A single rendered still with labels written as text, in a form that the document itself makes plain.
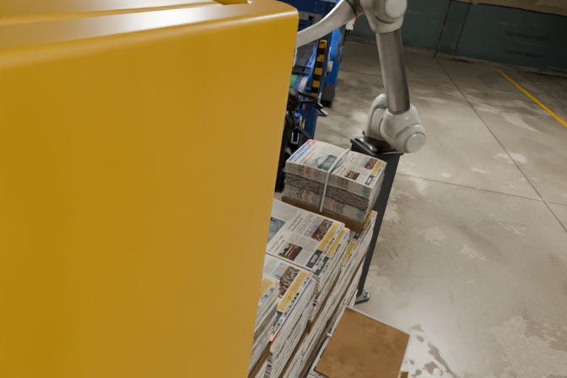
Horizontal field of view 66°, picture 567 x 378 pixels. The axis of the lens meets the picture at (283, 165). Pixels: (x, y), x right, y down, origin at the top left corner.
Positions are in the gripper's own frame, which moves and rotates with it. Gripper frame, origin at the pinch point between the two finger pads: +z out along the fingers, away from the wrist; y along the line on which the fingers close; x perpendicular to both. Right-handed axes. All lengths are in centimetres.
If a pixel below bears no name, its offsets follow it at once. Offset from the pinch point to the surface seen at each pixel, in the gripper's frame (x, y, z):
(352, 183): 12.6, 2.2, 28.0
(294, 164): 13.5, 14.0, 5.1
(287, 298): 87, -2, 34
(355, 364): 54, 31, 71
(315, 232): 56, 0, 29
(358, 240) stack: 16, 18, 46
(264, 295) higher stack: 111, -23, 27
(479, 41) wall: -957, 41, 46
